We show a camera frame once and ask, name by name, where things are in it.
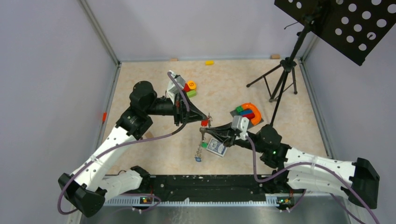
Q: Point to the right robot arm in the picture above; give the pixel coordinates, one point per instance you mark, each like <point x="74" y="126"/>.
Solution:
<point x="357" y="181"/>

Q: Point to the perforated metal keyring plate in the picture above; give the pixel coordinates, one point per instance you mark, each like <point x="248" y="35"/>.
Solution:
<point x="200" y="149"/>

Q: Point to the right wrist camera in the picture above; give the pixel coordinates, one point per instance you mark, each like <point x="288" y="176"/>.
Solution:
<point x="240" y="125"/>

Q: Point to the black perforated panel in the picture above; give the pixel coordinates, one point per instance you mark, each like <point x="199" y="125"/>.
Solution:
<point x="352" y="27"/>

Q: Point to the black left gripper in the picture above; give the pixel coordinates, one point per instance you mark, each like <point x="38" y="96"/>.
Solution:
<point x="181" y="114"/>

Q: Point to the playing card deck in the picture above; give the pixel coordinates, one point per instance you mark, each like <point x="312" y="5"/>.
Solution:
<point x="216" y="147"/>

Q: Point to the red cylinder block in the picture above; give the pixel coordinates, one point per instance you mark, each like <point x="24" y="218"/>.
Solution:
<point x="186" y="88"/>

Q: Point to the small wooden hexagon block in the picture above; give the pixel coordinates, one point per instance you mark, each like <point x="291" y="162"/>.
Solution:
<point x="148" y="135"/>

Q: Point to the yellow block at far edge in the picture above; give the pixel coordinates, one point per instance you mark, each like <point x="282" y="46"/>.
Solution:
<point x="208" y="63"/>

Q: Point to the blue lego brick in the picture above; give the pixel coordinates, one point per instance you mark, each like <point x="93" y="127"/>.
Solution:
<point x="247" y="111"/>

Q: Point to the orange round block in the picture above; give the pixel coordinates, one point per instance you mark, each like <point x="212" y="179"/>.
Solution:
<point x="191" y="85"/>

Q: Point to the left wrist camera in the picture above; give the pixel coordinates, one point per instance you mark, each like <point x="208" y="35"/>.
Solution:
<point x="172" y="89"/>

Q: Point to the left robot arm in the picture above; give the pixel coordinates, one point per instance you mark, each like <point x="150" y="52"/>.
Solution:
<point x="87" y="187"/>

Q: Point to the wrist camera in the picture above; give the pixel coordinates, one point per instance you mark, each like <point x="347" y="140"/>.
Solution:
<point x="240" y="125"/>
<point x="172" y="89"/>

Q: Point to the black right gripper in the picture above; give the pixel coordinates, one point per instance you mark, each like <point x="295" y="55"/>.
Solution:
<point x="226" y="132"/>

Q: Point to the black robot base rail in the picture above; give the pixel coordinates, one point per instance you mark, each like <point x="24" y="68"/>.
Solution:
<point x="206" y="188"/>

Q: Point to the orange curved lego tube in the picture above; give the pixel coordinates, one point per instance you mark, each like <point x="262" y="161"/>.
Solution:
<point x="256" y="120"/>

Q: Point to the green lego brick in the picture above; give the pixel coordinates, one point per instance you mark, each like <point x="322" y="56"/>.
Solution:
<point x="239" y="109"/>

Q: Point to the red lego brick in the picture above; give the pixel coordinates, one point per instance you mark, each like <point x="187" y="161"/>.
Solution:
<point x="250" y="116"/>

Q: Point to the black tripod stand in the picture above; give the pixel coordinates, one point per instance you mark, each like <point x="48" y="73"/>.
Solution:
<point x="288" y="65"/>

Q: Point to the green rectangular block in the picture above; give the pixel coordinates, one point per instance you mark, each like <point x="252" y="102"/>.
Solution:
<point x="191" y="93"/>

